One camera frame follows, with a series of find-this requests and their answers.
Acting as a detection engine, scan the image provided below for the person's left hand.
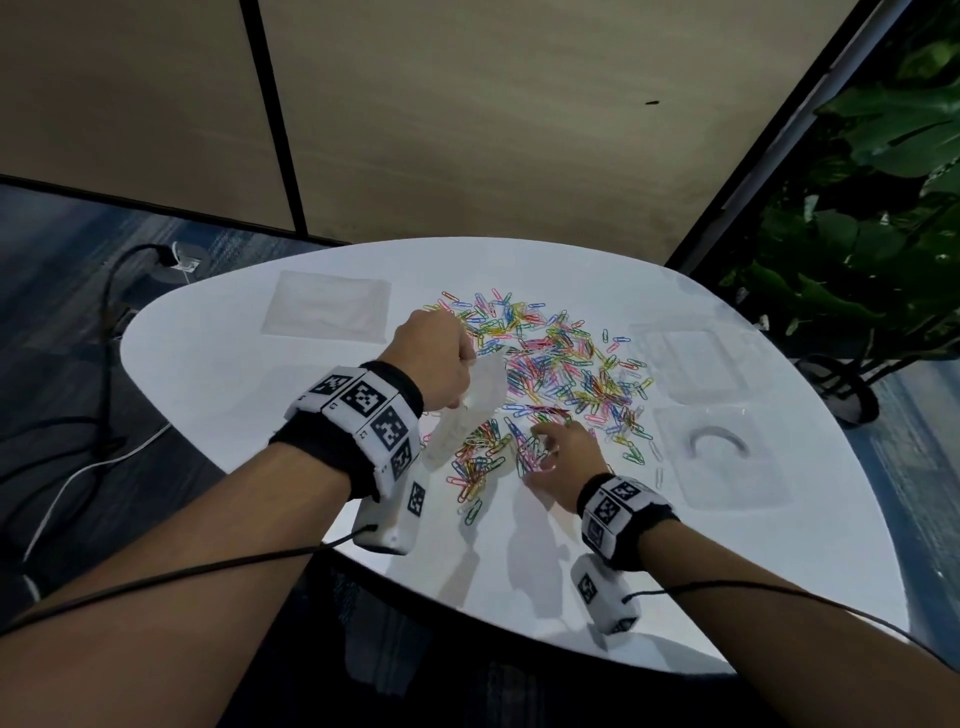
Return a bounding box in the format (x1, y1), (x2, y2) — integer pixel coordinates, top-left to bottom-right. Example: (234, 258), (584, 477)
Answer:
(382, 307), (478, 412)

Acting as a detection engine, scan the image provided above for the person's right hand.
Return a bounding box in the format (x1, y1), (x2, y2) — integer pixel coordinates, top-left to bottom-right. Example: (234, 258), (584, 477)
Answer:
(527, 419), (610, 515)

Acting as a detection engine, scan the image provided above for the clear plastic bag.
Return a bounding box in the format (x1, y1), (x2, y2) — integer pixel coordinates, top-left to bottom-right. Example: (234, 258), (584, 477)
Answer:
(423, 352), (508, 470)
(260, 269), (393, 343)

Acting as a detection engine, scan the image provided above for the pile of coloured paper clips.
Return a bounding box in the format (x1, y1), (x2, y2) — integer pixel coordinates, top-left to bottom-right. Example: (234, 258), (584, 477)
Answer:
(423, 288), (665, 526)

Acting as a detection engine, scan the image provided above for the person's left forearm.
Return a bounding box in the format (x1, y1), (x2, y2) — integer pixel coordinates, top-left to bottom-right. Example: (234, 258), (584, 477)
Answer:
(0, 442), (354, 728)

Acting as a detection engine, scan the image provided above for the person's right forearm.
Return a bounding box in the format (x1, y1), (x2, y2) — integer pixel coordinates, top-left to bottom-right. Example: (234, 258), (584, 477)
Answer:
(637, 521), (960, 728)

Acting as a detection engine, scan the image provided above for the right marker wristband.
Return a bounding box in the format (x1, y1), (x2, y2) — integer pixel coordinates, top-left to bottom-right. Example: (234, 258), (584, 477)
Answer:
(577, 472), (680, 573)

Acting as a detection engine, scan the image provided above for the marker wristband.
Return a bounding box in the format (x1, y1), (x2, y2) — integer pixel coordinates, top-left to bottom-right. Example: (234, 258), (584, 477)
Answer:
(577, 472), (680, 573)
(267, 359), (425, 502)

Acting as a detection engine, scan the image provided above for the left marker wristband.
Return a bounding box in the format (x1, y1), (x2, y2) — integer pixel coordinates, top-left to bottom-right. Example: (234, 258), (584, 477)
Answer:
(267, 359), (425, 502)

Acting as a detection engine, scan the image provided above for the clear plastic box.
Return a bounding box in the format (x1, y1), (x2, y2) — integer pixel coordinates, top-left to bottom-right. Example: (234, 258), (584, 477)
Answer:
(650, 404), (793, 511)

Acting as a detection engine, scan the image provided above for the clear plastic box lid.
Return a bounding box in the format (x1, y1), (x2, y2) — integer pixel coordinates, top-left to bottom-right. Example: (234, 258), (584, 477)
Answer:
(629, 322), (759, 406)

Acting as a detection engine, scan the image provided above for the floor power socket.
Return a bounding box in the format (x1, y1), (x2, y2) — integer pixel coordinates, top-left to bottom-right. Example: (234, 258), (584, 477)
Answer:
(153, 241), (204, 283)

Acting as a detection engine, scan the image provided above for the black plant stand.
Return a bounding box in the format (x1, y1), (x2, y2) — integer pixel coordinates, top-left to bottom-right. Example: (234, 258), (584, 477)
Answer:
(791, 352), (960, 427)

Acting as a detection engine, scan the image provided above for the green leafy plant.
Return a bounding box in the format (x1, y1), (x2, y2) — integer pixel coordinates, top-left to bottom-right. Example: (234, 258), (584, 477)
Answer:
(716, 0), (960, 354)

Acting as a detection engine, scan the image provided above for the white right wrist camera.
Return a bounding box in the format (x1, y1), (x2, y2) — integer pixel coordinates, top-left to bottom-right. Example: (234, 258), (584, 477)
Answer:
(569, 553), (644, 637)

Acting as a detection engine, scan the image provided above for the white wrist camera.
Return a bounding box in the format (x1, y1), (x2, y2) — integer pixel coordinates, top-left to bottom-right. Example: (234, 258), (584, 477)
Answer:
(569, 553), (644, 637)
(353, 466), (430, 556)

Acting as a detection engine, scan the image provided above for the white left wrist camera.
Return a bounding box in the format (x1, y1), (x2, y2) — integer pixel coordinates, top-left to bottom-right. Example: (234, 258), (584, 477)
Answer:
(353, 466), (430, 556)

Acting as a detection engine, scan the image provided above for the black right camera cable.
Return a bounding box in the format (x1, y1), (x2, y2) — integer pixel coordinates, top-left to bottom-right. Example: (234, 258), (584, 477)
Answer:
(622, 581), (954, 669)

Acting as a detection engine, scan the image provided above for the black camera cable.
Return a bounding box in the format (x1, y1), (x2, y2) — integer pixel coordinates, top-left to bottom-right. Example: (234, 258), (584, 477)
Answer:
(622, 581), (954, 669)
(0, 523), (380, 639)

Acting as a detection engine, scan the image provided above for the black left camera cable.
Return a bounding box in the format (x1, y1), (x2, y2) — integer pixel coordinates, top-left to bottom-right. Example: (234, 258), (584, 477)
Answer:
(0, 523), (380, 639)

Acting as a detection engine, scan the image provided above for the black floor cable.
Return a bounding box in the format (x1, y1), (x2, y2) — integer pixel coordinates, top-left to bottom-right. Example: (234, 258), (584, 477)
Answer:
(0, 243), (174, 489)

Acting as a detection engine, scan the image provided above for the white floor cable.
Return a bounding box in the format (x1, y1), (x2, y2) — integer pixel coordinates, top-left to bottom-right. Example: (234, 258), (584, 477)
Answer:
(18, 423), (174, 601)

